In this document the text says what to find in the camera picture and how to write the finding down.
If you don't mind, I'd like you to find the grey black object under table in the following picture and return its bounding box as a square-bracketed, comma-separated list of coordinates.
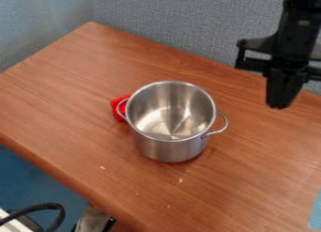
[71, 206, 116, 232]

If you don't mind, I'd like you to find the stainless steel pot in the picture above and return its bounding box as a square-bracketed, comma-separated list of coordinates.
[123, 81, 230, 162]

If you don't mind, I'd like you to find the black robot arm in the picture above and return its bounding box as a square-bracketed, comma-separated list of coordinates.
[234, 0, 321, 109]

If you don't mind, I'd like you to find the red plastic block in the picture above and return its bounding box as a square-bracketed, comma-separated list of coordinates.
[109, 95, 131, 121]

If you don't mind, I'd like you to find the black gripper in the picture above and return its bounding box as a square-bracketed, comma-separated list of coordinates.
[234, 9, 321, 108]

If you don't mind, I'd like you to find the white black device corner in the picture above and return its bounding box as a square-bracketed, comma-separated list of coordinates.
[0, 216, 42, 232]

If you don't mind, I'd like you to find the black cable loop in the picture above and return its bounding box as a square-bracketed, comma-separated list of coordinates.
[0, 202, 67, 232]

